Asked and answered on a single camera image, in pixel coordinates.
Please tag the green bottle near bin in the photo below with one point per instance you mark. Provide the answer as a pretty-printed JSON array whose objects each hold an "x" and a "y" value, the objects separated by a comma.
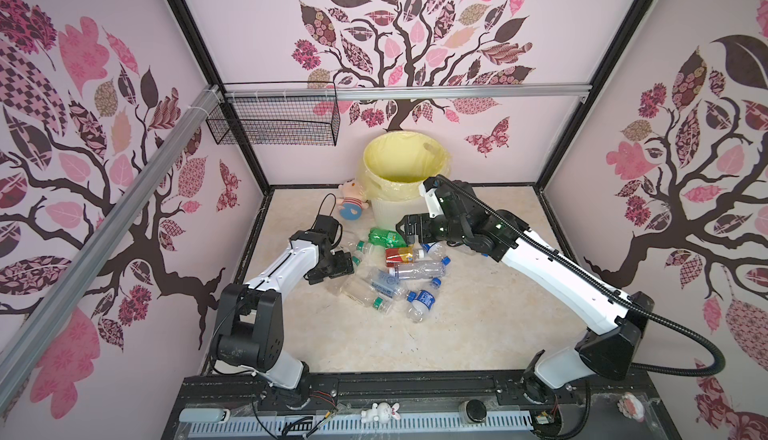
[{"x": 386, "y": 238}]

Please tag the aluminium rail back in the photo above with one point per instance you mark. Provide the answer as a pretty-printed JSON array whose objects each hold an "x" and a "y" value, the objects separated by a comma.
[{"x": 412, "y": 93}]

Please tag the clear square bottle green cap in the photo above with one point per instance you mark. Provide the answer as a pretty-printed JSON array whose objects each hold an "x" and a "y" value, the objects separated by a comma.
[{"x": 334, "y": 286}]

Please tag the white vented cable duct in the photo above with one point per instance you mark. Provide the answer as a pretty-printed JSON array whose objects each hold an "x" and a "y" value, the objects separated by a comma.
[{"x": 352, "y": 426}]

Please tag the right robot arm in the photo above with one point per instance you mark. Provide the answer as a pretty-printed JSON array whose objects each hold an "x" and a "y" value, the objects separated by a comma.
[{"x": 613, "y": 331}]

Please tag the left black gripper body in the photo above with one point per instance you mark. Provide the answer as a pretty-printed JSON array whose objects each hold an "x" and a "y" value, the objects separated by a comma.
[{"x": 335, "y": 266}]

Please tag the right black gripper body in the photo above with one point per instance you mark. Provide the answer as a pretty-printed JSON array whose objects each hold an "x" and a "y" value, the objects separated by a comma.
[{"x": 438, "y": 230}]

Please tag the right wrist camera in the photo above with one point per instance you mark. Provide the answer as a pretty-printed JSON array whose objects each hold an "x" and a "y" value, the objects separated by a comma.
[{"x": 439, "y": 195}]

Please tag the clear bottle purple cap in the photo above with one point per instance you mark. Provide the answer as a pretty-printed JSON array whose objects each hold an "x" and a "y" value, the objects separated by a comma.
[{"x": 420, "y": 270}]

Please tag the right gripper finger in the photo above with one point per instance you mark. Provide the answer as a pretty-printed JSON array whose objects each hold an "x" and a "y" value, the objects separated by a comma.
[
  {"x": 416, "y": 237},
  {"x": 409, "y": 222}
]

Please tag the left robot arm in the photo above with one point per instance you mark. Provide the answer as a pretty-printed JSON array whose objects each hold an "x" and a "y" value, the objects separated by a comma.
[{"x": 248, "y": 335}]

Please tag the black wire mesh basket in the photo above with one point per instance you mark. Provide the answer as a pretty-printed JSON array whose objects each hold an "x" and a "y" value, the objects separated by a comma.
[{"x": 286, "y": 113}]

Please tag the small blue label bottle front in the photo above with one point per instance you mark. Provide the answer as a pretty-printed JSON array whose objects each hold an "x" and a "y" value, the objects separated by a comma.
[{"x": 422, "y": 301}]

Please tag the yellow plastic bin liner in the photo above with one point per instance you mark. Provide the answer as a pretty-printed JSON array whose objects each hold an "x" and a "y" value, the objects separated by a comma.
[{"x": 393, "y": 166}]

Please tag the clear bottle green cap front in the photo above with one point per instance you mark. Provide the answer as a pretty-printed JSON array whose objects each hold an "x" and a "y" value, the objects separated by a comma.
[{"x": 362, "y": 292}]

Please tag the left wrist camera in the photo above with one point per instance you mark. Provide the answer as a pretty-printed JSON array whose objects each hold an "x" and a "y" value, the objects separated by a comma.
[{"x": 325, "y": 222}]

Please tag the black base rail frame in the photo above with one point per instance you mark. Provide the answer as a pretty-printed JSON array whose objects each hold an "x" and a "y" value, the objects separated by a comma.
[{"x": 584, "y": 409}]

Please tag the pink white round ornament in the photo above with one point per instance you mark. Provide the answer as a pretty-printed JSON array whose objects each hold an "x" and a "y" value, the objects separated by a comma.
[{"x": 631, "y": 407}]

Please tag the blue label bottle centre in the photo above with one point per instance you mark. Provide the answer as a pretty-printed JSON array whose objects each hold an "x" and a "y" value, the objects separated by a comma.
[{"x": 437, "y": 251}]

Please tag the clear bottle light blue label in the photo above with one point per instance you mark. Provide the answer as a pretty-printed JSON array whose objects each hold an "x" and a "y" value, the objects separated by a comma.
[{"x": 387, "y": 285}]

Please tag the white plastic waste bin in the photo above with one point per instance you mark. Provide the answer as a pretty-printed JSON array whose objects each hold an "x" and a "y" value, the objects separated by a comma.
[{"x": 388, "y": 212}]

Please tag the red yellow label bottle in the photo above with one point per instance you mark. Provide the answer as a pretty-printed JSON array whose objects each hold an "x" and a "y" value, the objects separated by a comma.
[{"x": 403, "y": 255}]

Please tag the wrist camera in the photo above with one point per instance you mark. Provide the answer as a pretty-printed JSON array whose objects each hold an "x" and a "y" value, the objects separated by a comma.
[
  {"x": 325, "y": 222},
  {"x": 439, "y": 195}
]

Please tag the plush doll toy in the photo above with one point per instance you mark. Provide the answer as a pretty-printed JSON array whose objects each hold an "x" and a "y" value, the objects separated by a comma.
[{"x": 353, "y": 201}]

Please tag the white bunny figurine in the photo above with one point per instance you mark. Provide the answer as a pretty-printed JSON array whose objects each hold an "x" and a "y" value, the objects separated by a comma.
[{"x": 381, "y": 413}]

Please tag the aluminium rail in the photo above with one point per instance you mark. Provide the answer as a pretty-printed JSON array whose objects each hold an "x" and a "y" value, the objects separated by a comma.
[
  {"x": 22, "y": 353},
  {"x": 412, "y": 93}
]

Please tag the aluminium rail left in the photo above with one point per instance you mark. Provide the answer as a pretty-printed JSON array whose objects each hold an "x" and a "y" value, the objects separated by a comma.
[{"x": 22, "y": 353}]

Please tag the black round knob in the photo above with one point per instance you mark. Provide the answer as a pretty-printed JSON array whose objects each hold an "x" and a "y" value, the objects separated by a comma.
[{"x": 473, "y": 412}]

